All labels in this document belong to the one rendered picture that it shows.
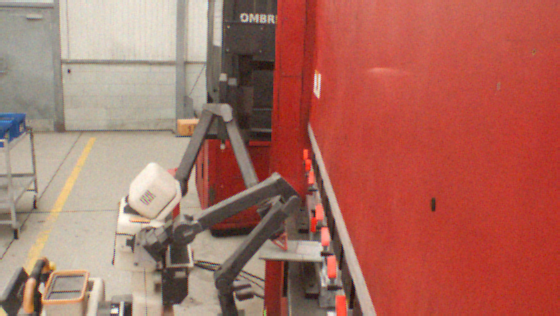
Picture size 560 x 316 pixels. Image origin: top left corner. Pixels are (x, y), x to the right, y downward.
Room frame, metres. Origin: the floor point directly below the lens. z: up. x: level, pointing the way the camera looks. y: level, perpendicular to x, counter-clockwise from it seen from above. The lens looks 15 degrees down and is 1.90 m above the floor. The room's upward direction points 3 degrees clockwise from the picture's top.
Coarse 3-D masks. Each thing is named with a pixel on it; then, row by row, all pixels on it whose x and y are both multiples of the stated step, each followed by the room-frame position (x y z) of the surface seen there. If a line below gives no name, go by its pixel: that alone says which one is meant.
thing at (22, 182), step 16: (32, 128) 4.56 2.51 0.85; (16, 144) 3.96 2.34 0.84; (32, 144) 4.55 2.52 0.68; (32, 160) 4.55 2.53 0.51; (0, 176) 4.48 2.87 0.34; (16, 176) 4.53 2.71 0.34; (32, 176) 4.56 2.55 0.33; (0, 192) 4.06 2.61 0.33; (16, 192) 4.08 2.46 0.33; (16, 224) 3.73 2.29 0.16
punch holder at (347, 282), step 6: (342, 270) 1.15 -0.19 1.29; (348, 270) 1.06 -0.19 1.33; (342, 276) 1.14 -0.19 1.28; (348, 276) 1.06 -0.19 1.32; (342, 282) 1.13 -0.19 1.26; (348, 282) 1.05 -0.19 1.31; (342, 288) 1.12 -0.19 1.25; (348, 288) 1.04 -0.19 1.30; (354, 288) 1.01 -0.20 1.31; (342, 294) 1.09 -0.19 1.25; (348, 294) 1.03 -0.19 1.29; (348, 300) 1.02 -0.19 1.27; (348, 306) 1.02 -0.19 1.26; (348, 312) 1.01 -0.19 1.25
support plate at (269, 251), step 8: (264, 248) 1.85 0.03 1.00; (272, 248) 1.86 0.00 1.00; (280, 248) 1.86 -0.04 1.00; (288, 248) 1.87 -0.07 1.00; (264, 256) 1.78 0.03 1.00; (272, 256) 1.78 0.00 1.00; (280, 256) 1.79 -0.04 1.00; (288, 256) 1.79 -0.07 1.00; (296, 256) 1.79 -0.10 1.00; (304, 256) 1.80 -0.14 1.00; (312, 256) 1.80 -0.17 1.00; (320, 256) 1.80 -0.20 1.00
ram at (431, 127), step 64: (320, 0) 2.40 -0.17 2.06; (384, 0) 0.96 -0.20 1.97; (448, 0) 0.60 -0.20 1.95; (512, 0) 0.43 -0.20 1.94; (320, 64) 2.21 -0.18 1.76; (384, 64) 0.92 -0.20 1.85; (448, 64) 0.57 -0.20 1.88; (512, 64) 0.41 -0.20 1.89; (320, 128) 2.02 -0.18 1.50; (384, 128) 0.87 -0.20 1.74; (448, 128) 0.55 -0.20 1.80; (512, 128) 0.40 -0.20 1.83; (384, 192) 0.81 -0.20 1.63; (448, 192) 0.52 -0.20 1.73; (512, 192) 0.38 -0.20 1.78; (384, 256) 0.76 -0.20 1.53; (448, 256) 0.49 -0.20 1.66; (512, 256) 0.36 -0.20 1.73
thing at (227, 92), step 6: (222, 78) 2.93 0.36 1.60; (228, 78) 3.23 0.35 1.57; (222, 84) 2.82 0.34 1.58; (228, 84) 2.87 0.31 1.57; (234, 84) 2.88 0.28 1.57; (222, 90) 2.82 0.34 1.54; (228, 90) 2.86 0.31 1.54; (234, 90) 2.86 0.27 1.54; (222, 96) 2.82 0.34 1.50; (228, 96) 2.86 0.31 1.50; (234, 96) 2.86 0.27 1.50; (222, 102) 2.82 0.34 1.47; (228, 102) 2.86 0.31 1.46; (234, 102) 2.86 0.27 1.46; (234, 108) 2.86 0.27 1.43; (222, 120) 2.82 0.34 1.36; (222, 126) 2.82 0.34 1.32; (222, 132) 2.82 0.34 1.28; (222, 138) 2.82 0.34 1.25
